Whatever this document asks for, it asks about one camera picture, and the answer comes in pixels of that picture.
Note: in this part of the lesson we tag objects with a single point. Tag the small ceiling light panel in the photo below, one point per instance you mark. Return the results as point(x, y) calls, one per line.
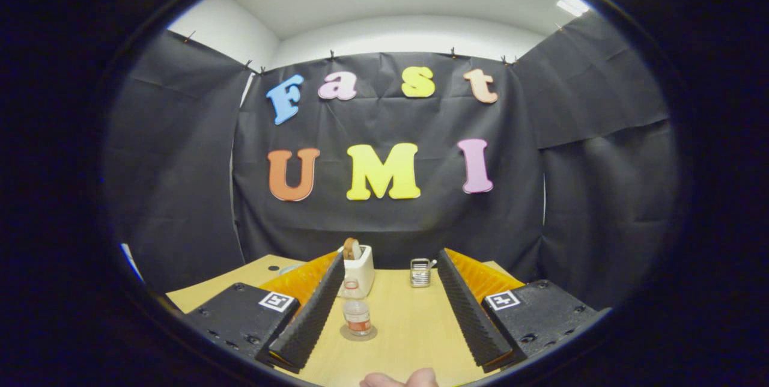
point(572, 5)

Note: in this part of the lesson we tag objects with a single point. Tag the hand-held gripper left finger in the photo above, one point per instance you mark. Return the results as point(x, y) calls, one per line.
point(309, 321)

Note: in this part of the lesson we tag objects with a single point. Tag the pale green plate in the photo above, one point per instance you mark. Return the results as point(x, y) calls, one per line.
point(289, 268)

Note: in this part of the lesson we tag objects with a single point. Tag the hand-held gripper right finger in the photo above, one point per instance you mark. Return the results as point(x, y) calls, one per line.
point(471, 321)

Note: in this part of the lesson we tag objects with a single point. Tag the brown bread slice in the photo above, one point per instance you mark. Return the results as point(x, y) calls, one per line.
point(351, 249)

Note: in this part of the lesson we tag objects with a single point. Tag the white toaster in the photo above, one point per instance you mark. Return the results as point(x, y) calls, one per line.
point(363, 273)

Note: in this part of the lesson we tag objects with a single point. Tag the wooden table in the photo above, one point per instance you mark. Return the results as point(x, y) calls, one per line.
point(414, 327)

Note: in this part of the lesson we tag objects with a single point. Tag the round brown coaster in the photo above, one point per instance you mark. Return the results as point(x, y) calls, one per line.
point(372, 334)

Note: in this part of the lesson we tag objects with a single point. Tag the clear plastic bottle red label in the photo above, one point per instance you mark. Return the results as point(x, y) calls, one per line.
point(358, 318)

